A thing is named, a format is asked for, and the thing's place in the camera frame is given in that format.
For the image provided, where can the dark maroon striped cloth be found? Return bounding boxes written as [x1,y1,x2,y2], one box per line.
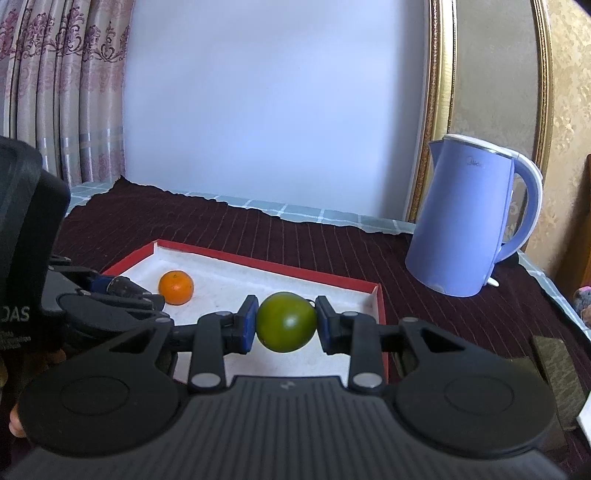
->
[0,174,591,480]

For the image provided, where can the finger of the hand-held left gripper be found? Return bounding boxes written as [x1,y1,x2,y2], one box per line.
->
[56,291,172,341]
[48,254,115,295]

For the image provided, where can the dark olive block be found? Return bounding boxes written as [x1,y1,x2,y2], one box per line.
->
[531,335,585,432]

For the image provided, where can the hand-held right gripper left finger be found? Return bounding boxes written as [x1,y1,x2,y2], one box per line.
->
[111,294,260,393]

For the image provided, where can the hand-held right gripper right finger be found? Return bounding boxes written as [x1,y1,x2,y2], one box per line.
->
[315,295,467,393]

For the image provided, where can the dark brown furniture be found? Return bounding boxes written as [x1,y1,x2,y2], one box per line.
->
[556,154,591,291]

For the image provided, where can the green citrus fruit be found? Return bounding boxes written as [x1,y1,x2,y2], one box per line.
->
[256,292,318,354]

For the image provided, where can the gold framed wall panel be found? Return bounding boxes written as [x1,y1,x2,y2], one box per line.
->
[405,0,555,252]

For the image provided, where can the pink grey soft object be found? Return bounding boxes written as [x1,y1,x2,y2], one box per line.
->
[573,285,591,329]

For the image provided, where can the pink patterned curtain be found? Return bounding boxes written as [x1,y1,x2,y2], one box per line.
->
[0,0,134,190]

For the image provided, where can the eggplant chunk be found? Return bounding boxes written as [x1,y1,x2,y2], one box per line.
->
[107,275,154,302]

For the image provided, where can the red cardboard tray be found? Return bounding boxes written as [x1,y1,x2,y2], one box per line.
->
[95,239,390,384]

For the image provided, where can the white flat object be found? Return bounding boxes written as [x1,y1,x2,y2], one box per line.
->
[577,392,591,439]

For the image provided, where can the person's left hand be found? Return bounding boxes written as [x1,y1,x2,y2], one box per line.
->
[8,401,31,438]

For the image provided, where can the blue electric kettle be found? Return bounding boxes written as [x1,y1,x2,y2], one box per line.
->
[405,134,544,298]

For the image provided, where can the orange tangerine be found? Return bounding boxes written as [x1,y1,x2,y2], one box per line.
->
[158,270,194,306]

